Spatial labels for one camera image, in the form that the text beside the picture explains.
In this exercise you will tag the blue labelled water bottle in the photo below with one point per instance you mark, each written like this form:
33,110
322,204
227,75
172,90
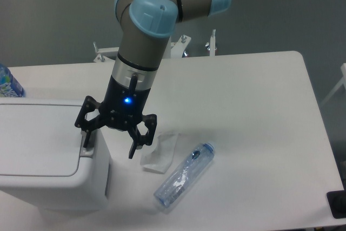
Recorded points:
10,87

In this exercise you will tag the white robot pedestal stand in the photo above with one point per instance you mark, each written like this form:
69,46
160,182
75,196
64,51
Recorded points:
173,50

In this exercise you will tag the empty clear plastic bottle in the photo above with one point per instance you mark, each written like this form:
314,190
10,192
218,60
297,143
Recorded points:
186,173

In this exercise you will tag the crumpled white paper wrapper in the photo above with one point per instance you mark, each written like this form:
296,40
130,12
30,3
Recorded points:
159,158

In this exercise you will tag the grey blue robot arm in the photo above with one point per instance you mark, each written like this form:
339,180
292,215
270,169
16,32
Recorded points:
147,27

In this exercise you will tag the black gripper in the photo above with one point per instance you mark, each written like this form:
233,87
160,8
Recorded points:
124,106

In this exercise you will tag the black device at table edge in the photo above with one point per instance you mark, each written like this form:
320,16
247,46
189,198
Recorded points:
336,200

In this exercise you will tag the white push-lid trash can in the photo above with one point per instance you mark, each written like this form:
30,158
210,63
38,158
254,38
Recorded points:
47,161

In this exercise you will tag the white frame at right edge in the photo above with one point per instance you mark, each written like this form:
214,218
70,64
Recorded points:
338,85

